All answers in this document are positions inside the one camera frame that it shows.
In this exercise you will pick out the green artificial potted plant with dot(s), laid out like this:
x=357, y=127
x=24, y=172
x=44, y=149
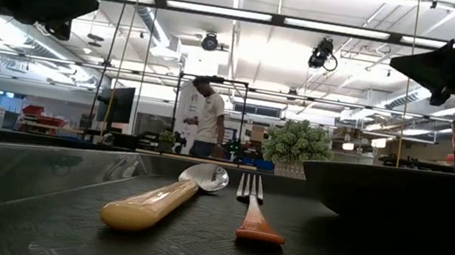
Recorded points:
x=297, y=144

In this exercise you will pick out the black plastic tray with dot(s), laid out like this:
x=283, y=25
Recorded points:
x=58, y=229

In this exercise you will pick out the small green potted plant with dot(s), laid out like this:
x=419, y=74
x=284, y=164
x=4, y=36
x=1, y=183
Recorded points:
x=166, y=137

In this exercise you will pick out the person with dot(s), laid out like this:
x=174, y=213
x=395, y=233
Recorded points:
x=211, y=116

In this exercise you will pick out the red storage bins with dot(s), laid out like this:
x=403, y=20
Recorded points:
x=37, y=112

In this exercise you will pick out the black computer monitor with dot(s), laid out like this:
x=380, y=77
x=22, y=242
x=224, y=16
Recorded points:
x=118, y=104

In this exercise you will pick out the black background robot arm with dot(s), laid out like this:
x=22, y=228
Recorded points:
x=180, y=143
x=246, y=150

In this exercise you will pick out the blue storage bin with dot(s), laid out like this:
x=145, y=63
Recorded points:
x=265, y=165

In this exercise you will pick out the round black camera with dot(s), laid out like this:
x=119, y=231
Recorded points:
x=210, y=42

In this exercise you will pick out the black round plate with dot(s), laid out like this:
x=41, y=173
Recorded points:
x=402, y=199

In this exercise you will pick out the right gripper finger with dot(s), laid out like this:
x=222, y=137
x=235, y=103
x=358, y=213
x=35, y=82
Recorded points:
x=439, y=84
x=440, y=62

